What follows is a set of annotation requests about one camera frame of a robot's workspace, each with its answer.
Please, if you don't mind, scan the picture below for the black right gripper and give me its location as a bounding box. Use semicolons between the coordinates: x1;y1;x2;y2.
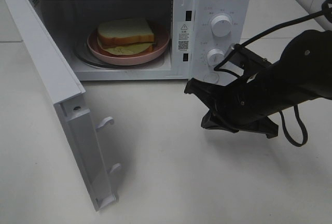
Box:
184;78;279;138

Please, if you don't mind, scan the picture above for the round white door button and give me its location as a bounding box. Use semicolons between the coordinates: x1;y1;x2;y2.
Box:
203;73;219;84

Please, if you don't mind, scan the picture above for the white microwave knob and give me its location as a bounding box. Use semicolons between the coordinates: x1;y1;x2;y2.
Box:
210;13;233;37
206;49;225;67

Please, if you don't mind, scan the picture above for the pink round plate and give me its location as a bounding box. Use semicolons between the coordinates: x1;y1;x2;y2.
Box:
87;22;170;66

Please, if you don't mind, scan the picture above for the white bread sandwich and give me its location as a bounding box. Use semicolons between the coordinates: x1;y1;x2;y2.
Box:
96;18;155;55

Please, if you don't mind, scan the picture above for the white microwave door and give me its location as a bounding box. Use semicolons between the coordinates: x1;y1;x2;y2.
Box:
4;0;120;211

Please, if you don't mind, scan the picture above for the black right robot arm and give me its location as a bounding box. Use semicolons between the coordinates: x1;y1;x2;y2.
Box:
184;30;331;138

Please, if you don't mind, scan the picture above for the white warning label sticker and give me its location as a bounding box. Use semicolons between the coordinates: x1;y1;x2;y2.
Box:
176;21;192;52

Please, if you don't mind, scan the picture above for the white microwave oven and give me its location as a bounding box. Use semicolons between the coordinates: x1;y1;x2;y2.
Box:
29;0;249;81

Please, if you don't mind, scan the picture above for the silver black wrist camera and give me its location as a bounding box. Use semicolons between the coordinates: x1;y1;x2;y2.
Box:
228;48;272;78

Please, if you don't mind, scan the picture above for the black camera cable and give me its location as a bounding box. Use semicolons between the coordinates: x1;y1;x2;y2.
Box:
214;0;332;147

